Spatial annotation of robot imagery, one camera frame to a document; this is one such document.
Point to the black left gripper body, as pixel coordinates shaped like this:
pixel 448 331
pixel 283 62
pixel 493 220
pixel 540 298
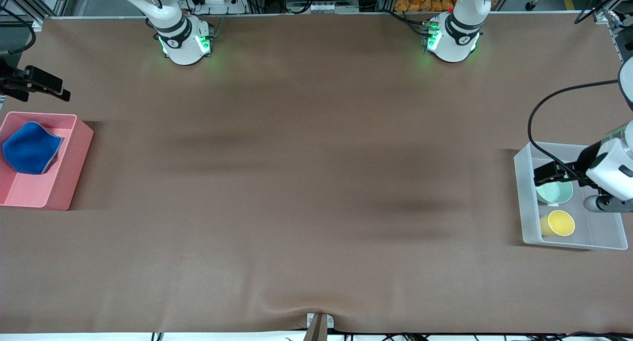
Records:
pixel 585 160

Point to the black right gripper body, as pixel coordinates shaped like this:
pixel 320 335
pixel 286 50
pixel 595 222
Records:
pixel 11 81

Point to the mint green bowl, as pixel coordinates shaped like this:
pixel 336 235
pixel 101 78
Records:
pixel 554 193

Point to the yellow cup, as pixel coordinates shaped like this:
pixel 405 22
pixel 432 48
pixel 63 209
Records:
pixel 560 223

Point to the blue microfiber cloth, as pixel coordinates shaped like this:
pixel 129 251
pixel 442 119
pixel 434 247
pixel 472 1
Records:
pixel 29 148

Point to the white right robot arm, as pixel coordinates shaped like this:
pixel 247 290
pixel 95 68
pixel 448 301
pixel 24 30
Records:
pixel 180 36

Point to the clear plastic bin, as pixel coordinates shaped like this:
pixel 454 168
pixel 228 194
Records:
pixel 598 229

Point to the pink plastic bin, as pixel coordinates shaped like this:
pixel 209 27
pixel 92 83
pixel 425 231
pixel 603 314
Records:
pixel 54 182

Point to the metal table edge bracket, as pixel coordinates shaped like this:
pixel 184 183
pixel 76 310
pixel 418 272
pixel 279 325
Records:
pixel 320 326

